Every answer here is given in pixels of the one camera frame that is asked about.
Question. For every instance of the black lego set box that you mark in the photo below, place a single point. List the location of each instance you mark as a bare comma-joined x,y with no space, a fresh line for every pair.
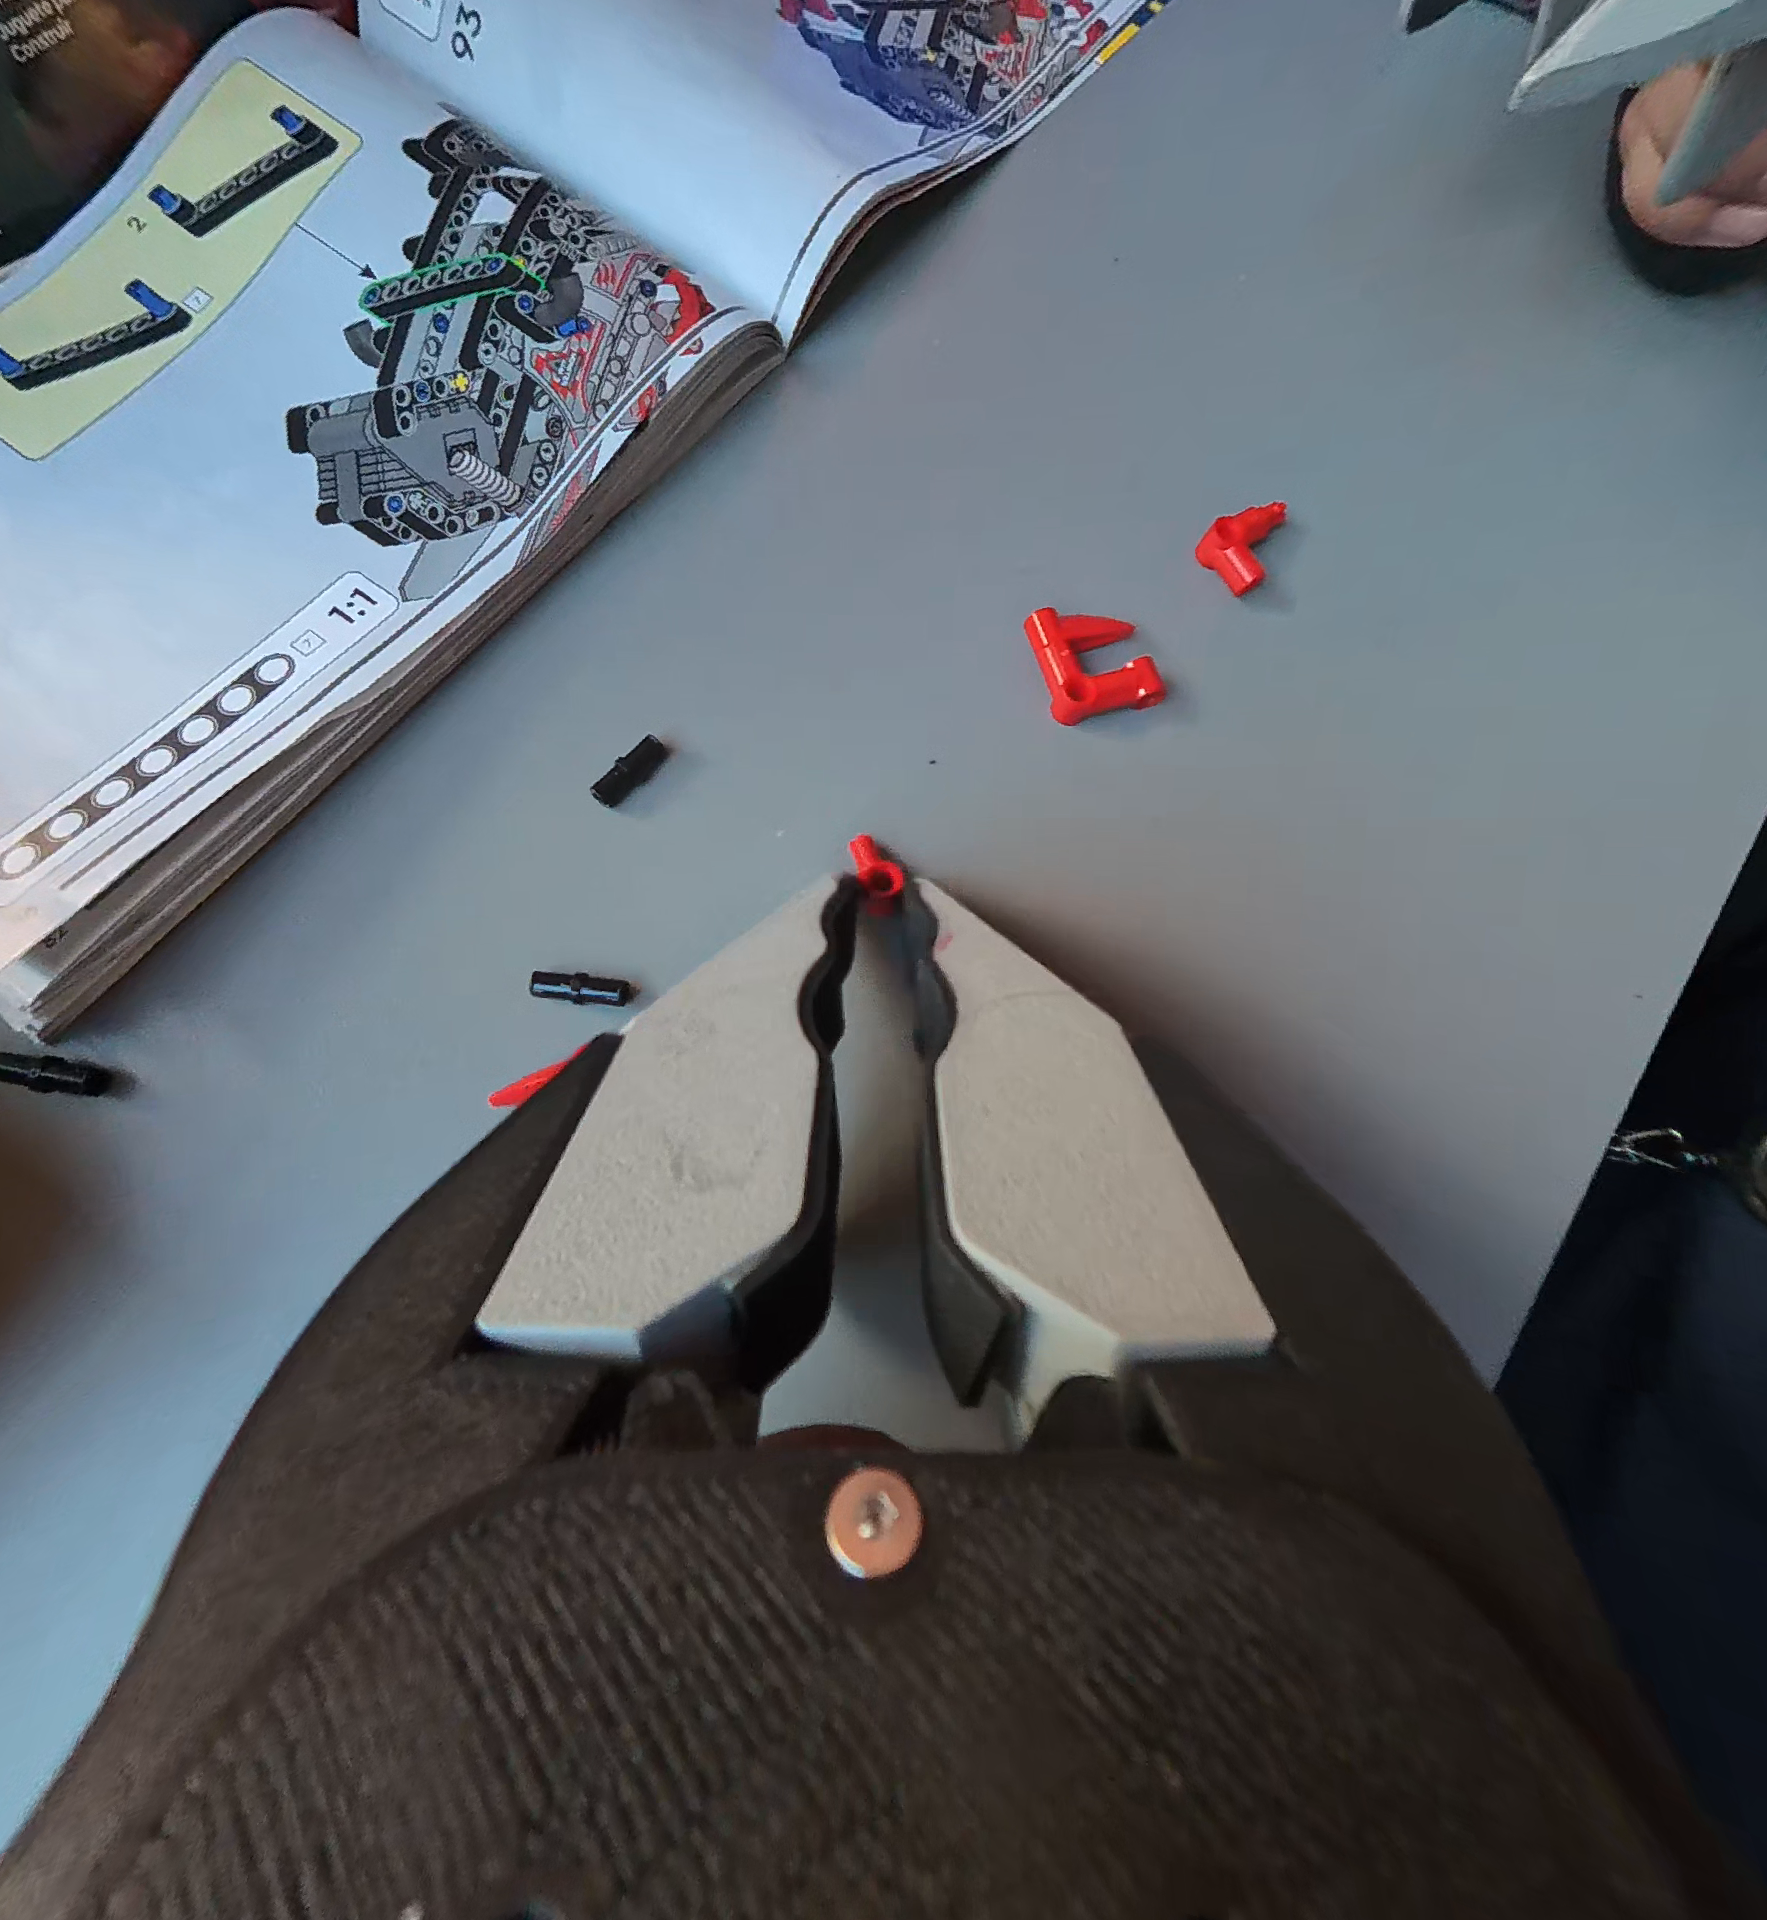
13,150

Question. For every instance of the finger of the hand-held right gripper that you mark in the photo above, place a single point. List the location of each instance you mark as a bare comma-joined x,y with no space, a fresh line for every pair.
1692,22
1433,13

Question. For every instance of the red lego claw assembly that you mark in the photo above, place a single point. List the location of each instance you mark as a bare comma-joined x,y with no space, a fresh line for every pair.
1071,674

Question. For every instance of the long black lego pin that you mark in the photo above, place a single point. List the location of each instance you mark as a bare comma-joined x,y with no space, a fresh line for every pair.
43,1073

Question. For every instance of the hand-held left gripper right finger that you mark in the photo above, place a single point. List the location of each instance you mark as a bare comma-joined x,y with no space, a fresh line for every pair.
1095,1186

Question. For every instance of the lego instruction booklet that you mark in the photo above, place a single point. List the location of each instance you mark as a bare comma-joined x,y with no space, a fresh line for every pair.
149,525

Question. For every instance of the red lego claw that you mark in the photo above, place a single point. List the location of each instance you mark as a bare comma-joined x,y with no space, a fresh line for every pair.
525,1087

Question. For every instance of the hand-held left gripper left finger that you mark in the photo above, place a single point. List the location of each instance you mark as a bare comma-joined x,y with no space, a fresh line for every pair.
673,1186

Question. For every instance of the person's dark navy clothing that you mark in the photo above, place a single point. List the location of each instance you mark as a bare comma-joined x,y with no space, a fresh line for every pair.
1692,1501

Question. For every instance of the person's right hand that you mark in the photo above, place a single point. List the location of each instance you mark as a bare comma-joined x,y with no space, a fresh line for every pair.
1745,188

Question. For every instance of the red lego short connector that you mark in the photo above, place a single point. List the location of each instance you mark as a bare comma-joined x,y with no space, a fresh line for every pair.
1233,552

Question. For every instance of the red lego pin connector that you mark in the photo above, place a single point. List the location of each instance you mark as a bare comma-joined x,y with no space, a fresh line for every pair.
878,877

